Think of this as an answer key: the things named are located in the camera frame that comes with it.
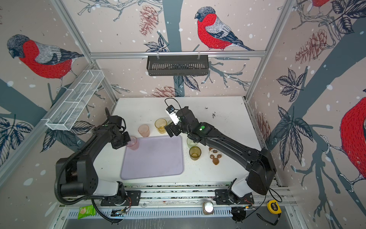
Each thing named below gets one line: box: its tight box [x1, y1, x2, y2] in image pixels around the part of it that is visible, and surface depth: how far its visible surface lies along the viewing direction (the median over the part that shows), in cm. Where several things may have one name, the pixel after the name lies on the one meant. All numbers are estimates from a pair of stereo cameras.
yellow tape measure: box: [266, 199, 283, 215], surface depth 70 cm
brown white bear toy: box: [208, 146, 223, 166], surface depth 87 cm
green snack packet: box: [77, 204, 97, 220], surface depth 71 cm
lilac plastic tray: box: [120, 135, 184, 180], surface depth 90 cm
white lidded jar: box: [202, 200, 214, 215], surface depth 63 cm
